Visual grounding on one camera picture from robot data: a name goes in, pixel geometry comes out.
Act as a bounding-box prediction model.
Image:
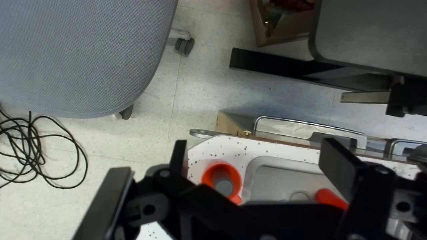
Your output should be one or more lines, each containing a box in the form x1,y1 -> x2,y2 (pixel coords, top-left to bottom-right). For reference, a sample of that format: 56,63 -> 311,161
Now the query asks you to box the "tall red cup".
313,188 -> 350,211

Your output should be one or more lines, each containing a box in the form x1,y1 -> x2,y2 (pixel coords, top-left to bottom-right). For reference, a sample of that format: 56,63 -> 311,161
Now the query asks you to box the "grey metal sink basin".
241,155 -> 358,211

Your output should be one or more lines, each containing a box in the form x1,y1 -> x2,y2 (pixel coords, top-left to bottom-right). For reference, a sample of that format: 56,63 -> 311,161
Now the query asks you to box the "short red cup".
200,161 -> 244,207

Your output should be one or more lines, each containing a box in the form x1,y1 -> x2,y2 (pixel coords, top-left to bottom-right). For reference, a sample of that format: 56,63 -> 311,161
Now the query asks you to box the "black cable tangle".
0,105 -> 89,191

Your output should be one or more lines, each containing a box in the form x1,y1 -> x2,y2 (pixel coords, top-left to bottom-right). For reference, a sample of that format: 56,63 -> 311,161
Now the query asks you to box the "small grey cup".
288,189 -> 312,205

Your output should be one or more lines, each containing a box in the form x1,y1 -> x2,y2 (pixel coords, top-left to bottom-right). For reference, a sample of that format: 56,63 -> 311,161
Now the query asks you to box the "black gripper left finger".
72,165 -> 137,240

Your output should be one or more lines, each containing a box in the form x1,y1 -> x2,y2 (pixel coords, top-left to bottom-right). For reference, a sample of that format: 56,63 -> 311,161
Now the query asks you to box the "black metal bar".
229,47 -> 395,92

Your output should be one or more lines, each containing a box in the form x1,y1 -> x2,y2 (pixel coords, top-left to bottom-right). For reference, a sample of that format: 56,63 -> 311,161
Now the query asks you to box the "open brown box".
248,0 -> 323,48

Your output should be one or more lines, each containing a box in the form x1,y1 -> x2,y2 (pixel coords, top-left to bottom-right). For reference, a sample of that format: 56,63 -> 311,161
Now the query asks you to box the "wooden toy play kitchen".
185,111 -> 427,240

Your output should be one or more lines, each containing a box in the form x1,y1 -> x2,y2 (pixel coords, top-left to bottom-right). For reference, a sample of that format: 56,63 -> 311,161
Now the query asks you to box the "small grey thing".
212,171 -> 237,197

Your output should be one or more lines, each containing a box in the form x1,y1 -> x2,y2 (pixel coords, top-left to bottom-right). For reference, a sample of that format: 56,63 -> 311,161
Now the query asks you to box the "grey fabric seat chair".
0,0 -> 197,121

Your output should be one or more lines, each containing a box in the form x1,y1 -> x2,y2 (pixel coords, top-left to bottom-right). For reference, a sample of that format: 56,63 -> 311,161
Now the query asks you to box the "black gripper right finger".
317,137 -> 398,240

